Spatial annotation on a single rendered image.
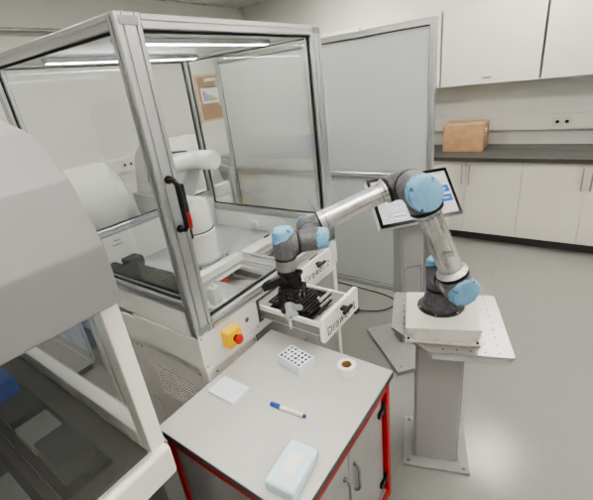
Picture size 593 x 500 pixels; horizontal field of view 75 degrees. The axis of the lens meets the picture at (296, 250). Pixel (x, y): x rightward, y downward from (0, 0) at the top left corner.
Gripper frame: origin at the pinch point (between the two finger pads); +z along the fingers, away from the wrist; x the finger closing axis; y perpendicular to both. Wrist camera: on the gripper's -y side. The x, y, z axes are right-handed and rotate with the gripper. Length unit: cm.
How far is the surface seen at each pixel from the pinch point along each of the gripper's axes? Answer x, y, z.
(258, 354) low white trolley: 0.3, -16.9, 21.7
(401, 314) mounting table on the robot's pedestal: 44, 33, 22
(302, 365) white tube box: -4.1, 5.7, 18.1
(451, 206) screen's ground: 127, 47, -3
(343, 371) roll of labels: -2.5, 21.1, 18.2
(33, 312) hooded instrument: -71, -13, -45
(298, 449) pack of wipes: -38.1, 19.3, 17.3
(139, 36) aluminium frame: -12, -28, -95
